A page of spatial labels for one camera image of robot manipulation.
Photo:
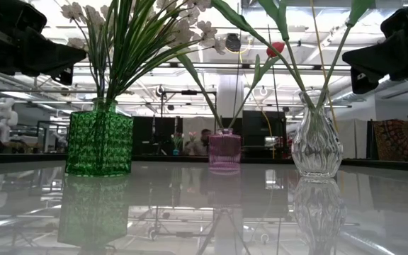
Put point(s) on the person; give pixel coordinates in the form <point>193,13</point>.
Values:
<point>202,143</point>

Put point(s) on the patterned cloth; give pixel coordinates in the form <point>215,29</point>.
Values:
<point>393,140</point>

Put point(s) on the white robot figure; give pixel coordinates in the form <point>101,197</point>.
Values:
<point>4,113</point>

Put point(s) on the pink glass vase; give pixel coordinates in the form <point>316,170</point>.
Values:
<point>225,152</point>

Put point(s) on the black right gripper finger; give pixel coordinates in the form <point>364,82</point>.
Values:
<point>361,81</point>
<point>381,56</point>

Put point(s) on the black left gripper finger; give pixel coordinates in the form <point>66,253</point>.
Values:
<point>48,58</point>
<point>65,76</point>

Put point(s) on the background flower vase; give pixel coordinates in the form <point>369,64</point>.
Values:
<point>176,141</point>

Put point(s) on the black monitor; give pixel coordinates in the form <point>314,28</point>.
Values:
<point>260,127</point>

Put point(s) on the green square glass vase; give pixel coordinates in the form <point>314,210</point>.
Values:
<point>99,141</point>

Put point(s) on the black table frame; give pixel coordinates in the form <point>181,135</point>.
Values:
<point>168,158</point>

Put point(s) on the black partition panel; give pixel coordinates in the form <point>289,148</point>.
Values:
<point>144,134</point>

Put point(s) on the black metal frame stand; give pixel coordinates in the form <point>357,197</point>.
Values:
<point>189,92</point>

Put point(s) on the clear ribbed glass vase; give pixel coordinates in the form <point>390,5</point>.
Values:
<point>317,148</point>

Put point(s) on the white column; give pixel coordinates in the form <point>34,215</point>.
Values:
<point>229,92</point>

